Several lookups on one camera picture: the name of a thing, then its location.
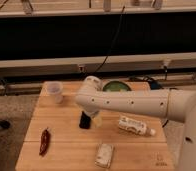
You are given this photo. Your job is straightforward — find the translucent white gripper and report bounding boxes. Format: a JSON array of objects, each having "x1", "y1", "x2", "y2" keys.
[{"x1": 82, "y1": 106, "x2": 102, "y2": 128}]

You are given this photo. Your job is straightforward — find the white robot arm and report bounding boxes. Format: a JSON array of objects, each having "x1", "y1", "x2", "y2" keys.
[{"x1": 75, "y1": 76, "x2": 196, "y2": 171}]

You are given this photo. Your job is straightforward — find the white ceramic cup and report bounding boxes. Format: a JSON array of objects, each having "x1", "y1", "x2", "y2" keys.
[{"x1": 46, "y1": 82, "x2": 63, "y2": 104}]

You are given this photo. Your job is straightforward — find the green bowl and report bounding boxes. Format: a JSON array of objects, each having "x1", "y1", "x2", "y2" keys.
[{"x1": 103, "y1": 81, "x2": 131, "y2": 92}]

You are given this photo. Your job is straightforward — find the white plastic bottle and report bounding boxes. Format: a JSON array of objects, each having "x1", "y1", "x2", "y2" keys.
[{"x1": 118, "y1": 116, "x2": 156, "y2": 136}]

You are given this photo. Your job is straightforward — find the dried red chili pepper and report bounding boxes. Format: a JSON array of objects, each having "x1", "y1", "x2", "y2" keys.
[{"x1": 39, "y1": 129, "x2": 50, "y2": 156}]

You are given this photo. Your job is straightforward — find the black object at left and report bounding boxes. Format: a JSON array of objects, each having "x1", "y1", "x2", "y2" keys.
[{"x1": 0, "y1": 120, "x2": 10, "y2": 129}]

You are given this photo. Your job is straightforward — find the black floor cables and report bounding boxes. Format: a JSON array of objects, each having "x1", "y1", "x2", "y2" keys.
[{"x1": 128, "y1": 75, "x2": 179, "y2": 92}]

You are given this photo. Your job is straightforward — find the black hanging cable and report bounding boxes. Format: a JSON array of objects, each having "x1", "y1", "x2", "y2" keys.
[{"x1": 92, "y1": 5, "x2": 126, "y2": 74}]

